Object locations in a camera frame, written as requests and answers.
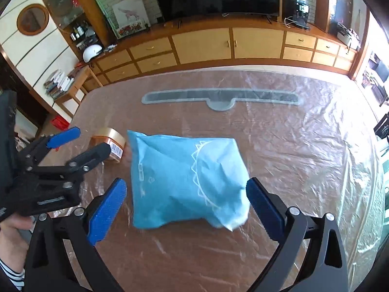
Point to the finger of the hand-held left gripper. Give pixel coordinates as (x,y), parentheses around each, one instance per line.
(94,155)
(63,137)

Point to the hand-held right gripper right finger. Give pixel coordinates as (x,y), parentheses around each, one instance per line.
(264,208)

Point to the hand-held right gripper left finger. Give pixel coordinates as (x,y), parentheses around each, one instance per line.
(106,213)

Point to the blue plastic bag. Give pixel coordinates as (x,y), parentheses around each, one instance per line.
(182,182)

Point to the person's left hand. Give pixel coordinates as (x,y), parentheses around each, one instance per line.
(12,237)

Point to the small wooden side table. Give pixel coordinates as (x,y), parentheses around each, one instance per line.
(80,88)

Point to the pile of papers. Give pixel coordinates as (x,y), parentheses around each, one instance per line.
(57,83)

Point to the white helmet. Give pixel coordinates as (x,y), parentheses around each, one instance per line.
(92,52)

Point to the wooden display shelf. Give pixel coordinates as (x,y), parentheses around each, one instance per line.
(70,6)

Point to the framed animal painting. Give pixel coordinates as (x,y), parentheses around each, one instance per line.
(130,15)

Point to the wooden sideboard cabinet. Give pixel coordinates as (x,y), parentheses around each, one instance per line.
(200,47)

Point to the white printer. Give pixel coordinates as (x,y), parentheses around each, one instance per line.
(348,38)

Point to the black coffee machine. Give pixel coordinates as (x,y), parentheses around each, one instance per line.
(299,12)

